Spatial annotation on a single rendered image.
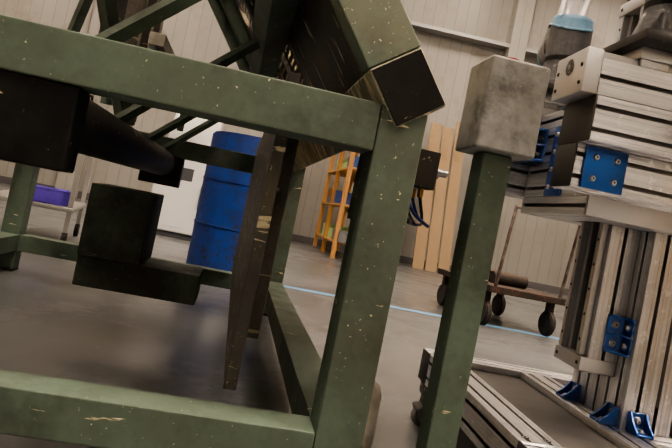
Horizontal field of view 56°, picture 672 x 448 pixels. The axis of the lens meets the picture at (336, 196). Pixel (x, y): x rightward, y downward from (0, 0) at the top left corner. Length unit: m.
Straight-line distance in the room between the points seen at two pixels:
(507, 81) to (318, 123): 0.37
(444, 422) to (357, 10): 0.79
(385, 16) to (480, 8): 10.98
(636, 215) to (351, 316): 0.69
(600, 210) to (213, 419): 0.90
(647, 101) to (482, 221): 0.40
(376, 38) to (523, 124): 0.32
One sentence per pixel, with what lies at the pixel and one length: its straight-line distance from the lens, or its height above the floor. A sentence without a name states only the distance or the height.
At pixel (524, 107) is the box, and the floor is 0.84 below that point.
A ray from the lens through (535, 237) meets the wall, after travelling 12.02.
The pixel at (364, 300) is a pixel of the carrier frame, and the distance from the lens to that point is 1.17.
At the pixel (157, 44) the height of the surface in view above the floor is 0.98.
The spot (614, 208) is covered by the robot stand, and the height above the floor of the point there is 0.71.
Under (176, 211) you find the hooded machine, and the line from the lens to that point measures 6.90.
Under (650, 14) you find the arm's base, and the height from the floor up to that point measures 1.10.
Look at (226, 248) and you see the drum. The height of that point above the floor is 0.21.
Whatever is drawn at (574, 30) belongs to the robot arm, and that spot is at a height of 1.21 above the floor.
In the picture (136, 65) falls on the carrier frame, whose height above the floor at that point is 0.76.
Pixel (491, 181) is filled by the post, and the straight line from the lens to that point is 1.25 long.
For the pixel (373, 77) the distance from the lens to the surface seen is 1.17.
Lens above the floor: 0.57
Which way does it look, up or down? 2 degrees up
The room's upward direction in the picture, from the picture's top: 12 degrees clockwise
